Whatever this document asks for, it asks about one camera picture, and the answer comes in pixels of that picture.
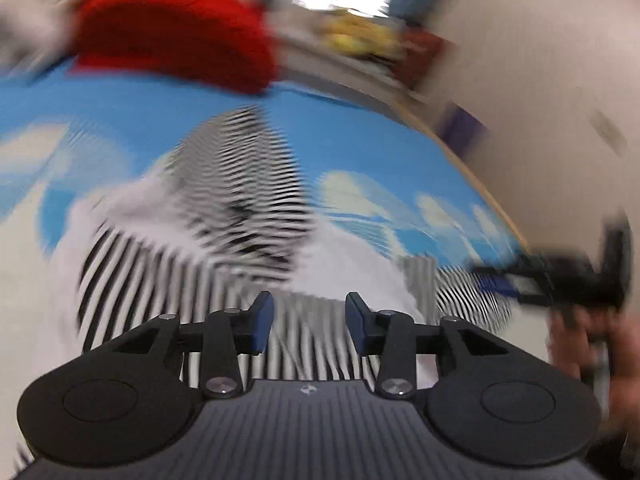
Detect black white striped garment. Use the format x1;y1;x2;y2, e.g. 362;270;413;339
54;107;511;382

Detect person's right hand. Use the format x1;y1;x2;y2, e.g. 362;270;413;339
548;307;639;437

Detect purple box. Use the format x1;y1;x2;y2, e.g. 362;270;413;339
440;104;487;158

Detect dark red patterned cushion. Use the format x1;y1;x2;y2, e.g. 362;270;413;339
396;27;449;90

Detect blue white patterned bedsheet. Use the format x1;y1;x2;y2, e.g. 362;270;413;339
1;66;520;266

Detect yellow plush toys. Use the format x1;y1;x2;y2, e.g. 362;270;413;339
317;9;400;60

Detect white headboard shelf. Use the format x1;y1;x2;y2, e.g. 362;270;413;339
277;36;430;131

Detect white folded quilt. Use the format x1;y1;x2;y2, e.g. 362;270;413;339
1;0;77;75

